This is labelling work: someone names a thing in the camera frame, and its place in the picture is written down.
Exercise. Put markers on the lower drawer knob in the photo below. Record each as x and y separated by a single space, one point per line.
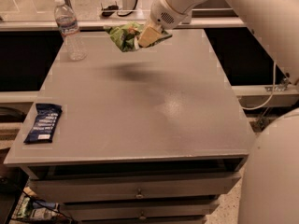
142 216

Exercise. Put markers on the green jalapeno chip bag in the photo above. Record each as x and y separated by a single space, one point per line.
125 36

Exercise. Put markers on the clear plastic water bottle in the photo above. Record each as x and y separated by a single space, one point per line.
67 23

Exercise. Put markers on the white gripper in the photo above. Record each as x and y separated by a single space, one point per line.
163 12

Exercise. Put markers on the drawer knob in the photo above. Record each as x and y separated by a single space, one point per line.
142 216
139 194

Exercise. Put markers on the clutter under table left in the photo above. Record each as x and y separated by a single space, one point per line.
31 209

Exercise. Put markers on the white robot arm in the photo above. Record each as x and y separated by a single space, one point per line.
270 184

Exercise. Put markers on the lower grey drawer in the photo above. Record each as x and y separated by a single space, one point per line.
131 210

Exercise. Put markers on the grey drawer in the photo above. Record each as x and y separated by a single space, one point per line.
131 210
125 188

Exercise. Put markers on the metal railing with post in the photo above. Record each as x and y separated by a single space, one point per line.
37 15

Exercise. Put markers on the blue rxbar blueberry bar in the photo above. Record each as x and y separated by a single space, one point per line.
45 124

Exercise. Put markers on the upper drawer knob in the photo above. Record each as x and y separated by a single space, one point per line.
139 194

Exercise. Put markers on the upper grey drawer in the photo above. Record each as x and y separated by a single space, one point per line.
125 188

